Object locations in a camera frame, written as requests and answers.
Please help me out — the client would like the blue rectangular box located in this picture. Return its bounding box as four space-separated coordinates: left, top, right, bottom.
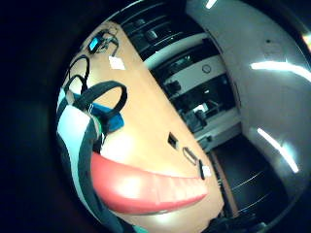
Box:
87 102 125 134

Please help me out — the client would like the black square table socket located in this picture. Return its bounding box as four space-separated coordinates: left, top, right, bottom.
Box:
167 131 180 150

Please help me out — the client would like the white paper card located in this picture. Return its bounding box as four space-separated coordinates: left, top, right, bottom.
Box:
108 55 126 71

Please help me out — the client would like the silver framed table port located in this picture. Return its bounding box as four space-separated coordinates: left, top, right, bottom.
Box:
182 147 199 166

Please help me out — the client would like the small device with blue screen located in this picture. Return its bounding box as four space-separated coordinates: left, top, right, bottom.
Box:
87 36 102 53

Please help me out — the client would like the black and white adapter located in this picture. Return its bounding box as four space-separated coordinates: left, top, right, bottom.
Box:
197 159 213 181

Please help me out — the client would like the black and white shelving unit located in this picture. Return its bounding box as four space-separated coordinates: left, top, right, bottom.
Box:
111 0 242 153

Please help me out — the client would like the black cable bundle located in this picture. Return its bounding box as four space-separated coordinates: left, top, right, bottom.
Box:
95 29 121 56

